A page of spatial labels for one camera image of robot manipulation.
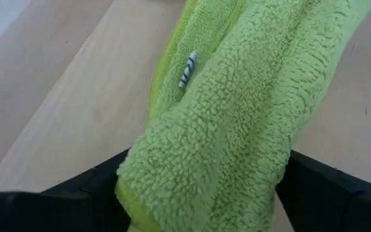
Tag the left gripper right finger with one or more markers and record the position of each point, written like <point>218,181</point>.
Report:
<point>333,206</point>

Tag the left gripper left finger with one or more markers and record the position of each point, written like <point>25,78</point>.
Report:
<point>43,212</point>

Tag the lime green microfiber towel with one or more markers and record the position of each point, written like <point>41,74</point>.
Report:
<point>230,129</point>

